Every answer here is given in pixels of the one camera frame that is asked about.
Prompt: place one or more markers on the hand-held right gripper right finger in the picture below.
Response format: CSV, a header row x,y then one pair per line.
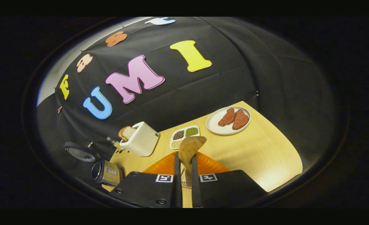
x,y
195,187

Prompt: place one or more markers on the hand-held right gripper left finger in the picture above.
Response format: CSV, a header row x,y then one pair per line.
x,y
177,187

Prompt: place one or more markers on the wooden spoon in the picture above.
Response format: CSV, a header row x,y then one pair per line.
x,y
189,150

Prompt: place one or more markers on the dark grey rice cooker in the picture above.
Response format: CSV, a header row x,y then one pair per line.
x,y
107,173

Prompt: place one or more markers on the white divided bean dish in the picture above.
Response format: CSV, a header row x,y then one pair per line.
x,y
186,137

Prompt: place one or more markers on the white toaster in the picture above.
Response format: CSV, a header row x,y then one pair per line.
x,y
142,140

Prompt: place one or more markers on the white round plate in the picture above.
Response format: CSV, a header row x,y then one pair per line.
x,y
214,125

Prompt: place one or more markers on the toasted bread slice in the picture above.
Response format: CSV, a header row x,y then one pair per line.
x,y
126,133

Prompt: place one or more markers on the red meat slice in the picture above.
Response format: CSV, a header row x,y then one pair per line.
x,y
227,117
240,120

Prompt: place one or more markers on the small glass bottle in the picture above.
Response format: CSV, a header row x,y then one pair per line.
x,y
114,142

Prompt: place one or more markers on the black backdrop cloth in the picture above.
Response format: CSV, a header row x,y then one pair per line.
x,y
250,62

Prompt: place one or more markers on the pink cloth clip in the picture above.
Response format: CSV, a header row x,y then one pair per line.
x,y
59,109

